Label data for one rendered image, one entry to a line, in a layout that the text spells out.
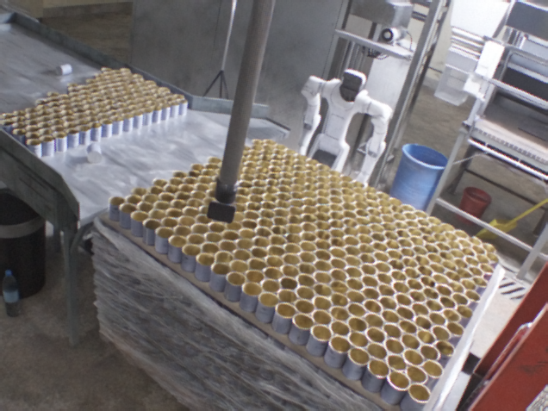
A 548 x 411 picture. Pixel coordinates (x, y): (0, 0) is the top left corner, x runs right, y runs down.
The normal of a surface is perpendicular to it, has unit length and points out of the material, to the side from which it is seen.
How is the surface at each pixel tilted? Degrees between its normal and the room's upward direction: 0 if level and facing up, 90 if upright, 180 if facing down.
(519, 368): 90
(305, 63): 90
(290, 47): 90
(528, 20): 90
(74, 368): 0
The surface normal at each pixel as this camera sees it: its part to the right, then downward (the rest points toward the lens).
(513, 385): -0.59, 0.34
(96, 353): 0.20, -0.82
